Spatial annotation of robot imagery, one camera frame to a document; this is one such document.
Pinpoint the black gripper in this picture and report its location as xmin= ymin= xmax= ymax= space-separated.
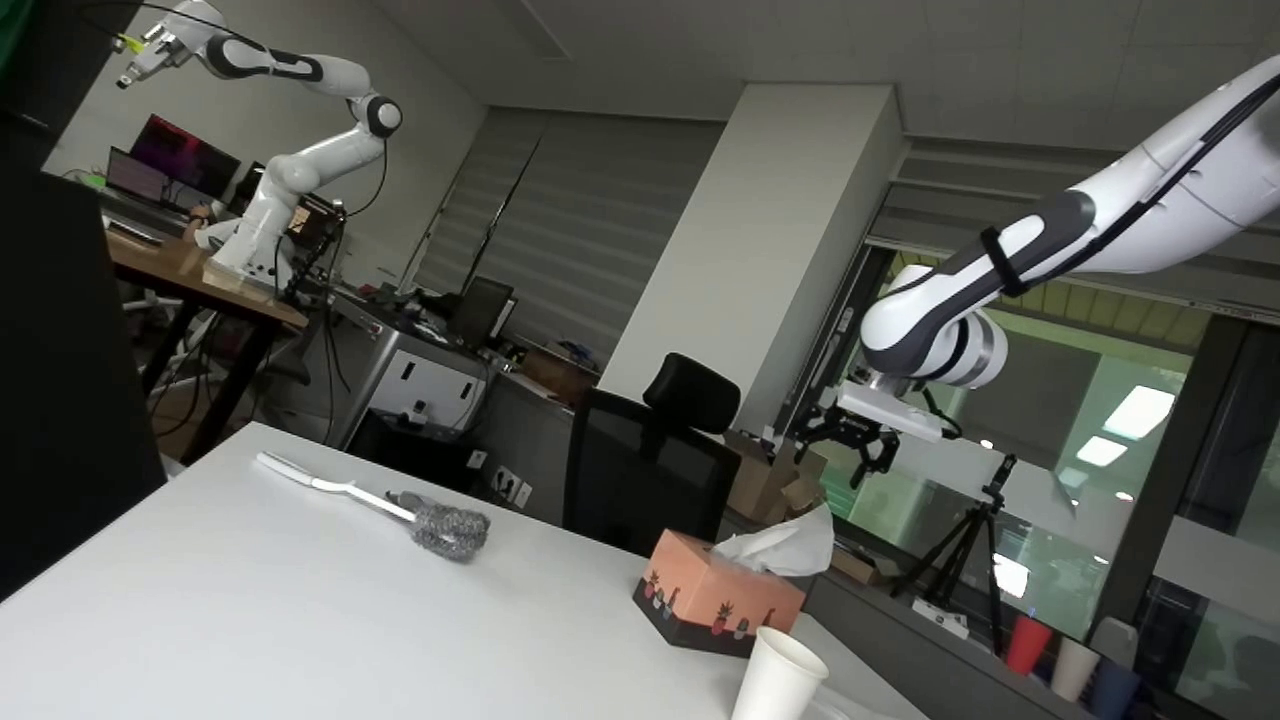
xmin=792 ymin=401 xmax=904 ymax=487

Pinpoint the white pulled tissue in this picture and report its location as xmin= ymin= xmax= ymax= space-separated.
xmin=707 ymin=502 xmax=839 ymax=583

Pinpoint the brown cardboard box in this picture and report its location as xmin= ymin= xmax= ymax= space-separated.
xmin=722 ymin=438 xmax=832 ymax=533

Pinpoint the black office chair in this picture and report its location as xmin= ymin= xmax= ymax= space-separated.
xmin=558 ymin=352 xmax=745 ymax=561

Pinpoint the white paper cup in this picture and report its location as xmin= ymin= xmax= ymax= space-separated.
xmin=727 ymin=630 xmax=832 ymax=720

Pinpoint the red cup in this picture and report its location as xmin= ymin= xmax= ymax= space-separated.
xmin=998 ymin=614 xmax=1054 ymax=681

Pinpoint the white plastic cup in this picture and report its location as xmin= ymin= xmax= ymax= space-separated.
xmin=1047 ymin=638 xmax=1102 ymax=708

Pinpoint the grey cup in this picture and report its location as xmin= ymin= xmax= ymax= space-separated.
xmin=1093 ymin=614 xmax=1142 ymax=674

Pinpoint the blue cup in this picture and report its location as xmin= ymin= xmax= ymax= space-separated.
xmin=1080 ymin=660 xmax=1142 ymax=720

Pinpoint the small black monitor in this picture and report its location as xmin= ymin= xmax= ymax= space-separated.
xmin=449 ymin=272 xmax=521 ymax=350

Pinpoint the silver metal cabinet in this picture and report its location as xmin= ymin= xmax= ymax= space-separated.
xmin=356 ymin=327 xmax=496 ymax=441

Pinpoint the wooden desk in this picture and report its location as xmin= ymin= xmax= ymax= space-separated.
xmin=100 ymin=216 xmax=310 ymax=463

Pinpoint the monitor with reddish screen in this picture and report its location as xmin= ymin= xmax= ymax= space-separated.
xmin=102 ymin=113 xmax=248 ymax=216

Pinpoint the black partition panel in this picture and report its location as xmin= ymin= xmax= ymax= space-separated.
xmin=0 ymin=0 xmax=169 ymax=597

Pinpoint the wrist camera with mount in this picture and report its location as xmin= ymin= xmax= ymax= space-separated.
xmin=832 ymin=382 xmax=940 ymax=441

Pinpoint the black camera tripod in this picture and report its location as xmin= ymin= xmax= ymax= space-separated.
xmin=887 ymin=454 xmax=1023 ymax=655

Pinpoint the white-handled grey brush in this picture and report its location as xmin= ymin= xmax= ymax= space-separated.
xmin=253 ymin=454 xmax=490 ymax=568

